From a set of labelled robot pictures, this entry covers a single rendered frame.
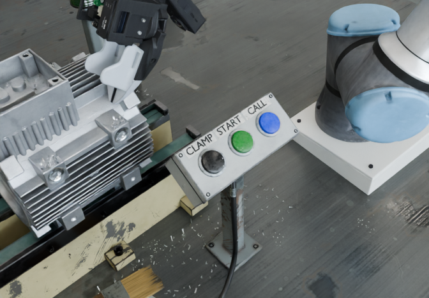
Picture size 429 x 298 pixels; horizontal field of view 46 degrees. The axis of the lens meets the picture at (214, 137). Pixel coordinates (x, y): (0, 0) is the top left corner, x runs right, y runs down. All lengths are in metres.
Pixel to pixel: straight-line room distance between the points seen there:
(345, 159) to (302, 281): 0.24
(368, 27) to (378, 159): 0.24
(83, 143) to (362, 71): 0.41
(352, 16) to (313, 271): 0.42
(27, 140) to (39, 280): 0.24
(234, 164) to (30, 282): 0.36
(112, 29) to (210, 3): 0.88
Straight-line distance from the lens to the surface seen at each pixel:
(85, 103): 0.70
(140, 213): 0.86
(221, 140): 0.64
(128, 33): 0.62
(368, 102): 0.75
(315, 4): 1.46
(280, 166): 0.98
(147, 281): 0.84
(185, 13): 0.67
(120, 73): 0.65
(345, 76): 0.82
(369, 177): 0.93
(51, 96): 0.65
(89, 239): 0.82
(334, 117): 0.96
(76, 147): 0.68
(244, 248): 0.86
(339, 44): 0.88
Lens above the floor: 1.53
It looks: 45 degrees down
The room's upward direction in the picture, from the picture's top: 3 degrees counter-clockwise
